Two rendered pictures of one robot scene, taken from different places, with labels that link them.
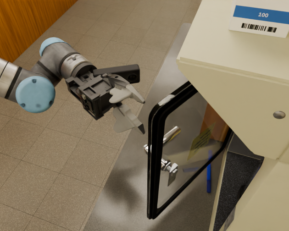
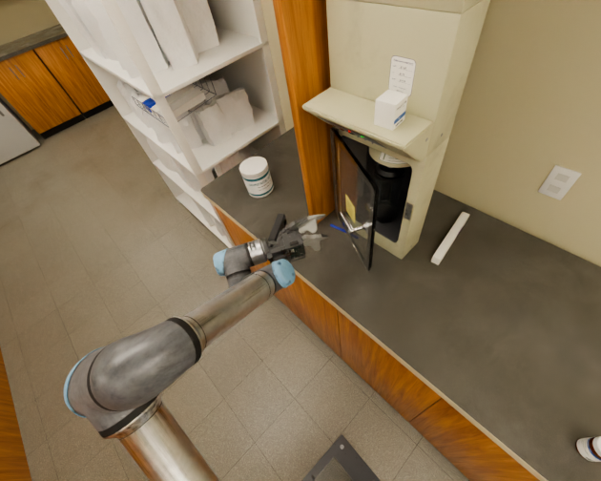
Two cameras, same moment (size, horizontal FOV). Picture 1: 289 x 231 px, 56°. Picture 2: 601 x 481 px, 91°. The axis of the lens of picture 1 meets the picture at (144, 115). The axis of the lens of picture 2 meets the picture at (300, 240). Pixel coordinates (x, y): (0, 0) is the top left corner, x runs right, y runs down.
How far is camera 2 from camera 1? 0.60 m
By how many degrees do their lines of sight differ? 33
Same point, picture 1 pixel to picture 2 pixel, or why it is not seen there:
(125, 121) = (314, 241)
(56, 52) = (236, 256)
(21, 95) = (284, 277)
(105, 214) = (348, 301)
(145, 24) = (104, 240)
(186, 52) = (403, 143)
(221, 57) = (408, 136)
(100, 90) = (295, 238)
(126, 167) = (319, 277)
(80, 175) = (239, 376)
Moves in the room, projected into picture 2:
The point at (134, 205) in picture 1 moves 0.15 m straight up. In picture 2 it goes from (350, 282) to (349, 260)
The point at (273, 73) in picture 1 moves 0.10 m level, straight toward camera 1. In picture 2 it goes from (422, 129) to (459, 149)
